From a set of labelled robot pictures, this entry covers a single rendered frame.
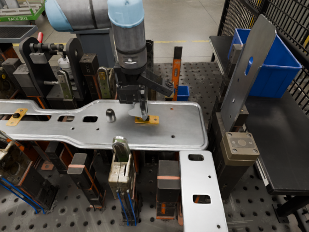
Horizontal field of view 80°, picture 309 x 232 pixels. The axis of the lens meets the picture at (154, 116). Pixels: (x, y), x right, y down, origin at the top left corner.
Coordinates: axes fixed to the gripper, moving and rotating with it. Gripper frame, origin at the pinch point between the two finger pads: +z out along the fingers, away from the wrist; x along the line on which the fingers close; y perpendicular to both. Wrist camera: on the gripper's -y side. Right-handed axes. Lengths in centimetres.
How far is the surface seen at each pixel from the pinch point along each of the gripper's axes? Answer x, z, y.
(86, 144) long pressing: 10.9, 2.0, 18.4
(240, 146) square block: 14.4, -2.6, -26.8
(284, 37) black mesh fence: -33, -11, -56
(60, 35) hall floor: -303, 96, 190
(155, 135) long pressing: 6.6, 2.5, -3.1
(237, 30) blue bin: -41, -11, -39
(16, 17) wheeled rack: -317, 66, 268
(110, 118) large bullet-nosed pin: 1.6, -0.3, 12.2
